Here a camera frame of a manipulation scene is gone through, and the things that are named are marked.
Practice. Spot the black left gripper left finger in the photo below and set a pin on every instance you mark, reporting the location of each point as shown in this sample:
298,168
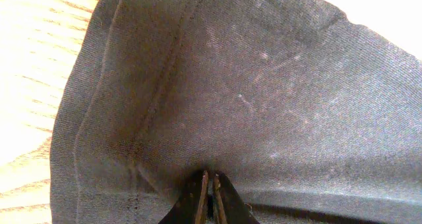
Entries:
192,205

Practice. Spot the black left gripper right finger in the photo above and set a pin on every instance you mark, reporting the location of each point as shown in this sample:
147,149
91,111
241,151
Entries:
228,207

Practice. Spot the black t-shirt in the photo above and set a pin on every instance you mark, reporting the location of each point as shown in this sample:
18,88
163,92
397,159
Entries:
312,118

